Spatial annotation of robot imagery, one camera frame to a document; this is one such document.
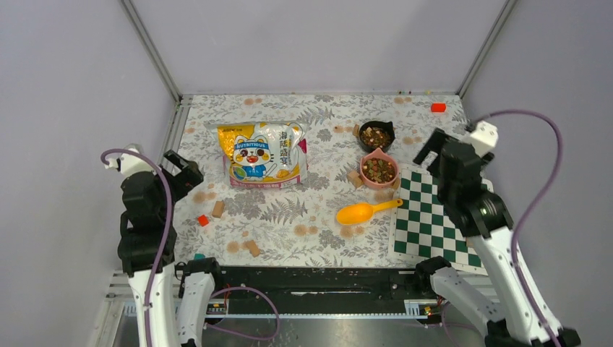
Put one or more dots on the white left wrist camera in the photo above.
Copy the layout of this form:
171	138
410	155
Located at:
128	161

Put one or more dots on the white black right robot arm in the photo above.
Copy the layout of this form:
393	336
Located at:
521	317

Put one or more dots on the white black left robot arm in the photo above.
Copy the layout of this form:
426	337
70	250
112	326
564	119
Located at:
146	251

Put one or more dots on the pet food bag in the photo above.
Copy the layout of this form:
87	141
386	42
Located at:
263	154

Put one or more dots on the red block at front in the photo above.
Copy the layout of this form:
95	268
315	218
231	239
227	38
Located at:
203	220

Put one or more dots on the small wooden block by bowl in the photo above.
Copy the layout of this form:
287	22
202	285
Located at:
396	183

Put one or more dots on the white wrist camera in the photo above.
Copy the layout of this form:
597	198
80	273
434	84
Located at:
128	161
483	138

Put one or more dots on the yellow plastic scoop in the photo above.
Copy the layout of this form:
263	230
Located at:
362	212

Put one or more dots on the wooden block left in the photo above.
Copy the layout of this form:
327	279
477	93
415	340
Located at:
218	209

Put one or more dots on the green white checkerboard mat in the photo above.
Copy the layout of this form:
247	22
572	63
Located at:
420	229

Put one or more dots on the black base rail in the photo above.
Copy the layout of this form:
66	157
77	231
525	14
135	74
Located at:
309	292

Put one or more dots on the red block at back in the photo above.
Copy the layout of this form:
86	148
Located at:
438	107

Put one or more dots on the red block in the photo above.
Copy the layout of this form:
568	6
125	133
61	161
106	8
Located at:
438	107
203	220

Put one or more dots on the black round lid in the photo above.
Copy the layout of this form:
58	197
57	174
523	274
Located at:
374	135

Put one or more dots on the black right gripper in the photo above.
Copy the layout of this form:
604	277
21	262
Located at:
434	143

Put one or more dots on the wooden block front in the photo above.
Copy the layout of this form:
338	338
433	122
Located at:
253	248

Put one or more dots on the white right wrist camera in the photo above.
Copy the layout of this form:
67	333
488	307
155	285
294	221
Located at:
483	138

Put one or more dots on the wooden cylinder near bowl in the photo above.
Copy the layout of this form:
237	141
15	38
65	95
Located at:
355	179

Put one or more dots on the floral table mat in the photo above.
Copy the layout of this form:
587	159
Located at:
297	226

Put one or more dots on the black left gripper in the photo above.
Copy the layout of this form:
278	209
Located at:
189	177

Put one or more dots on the pink pet food bowl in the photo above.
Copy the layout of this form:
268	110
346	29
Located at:
378	170

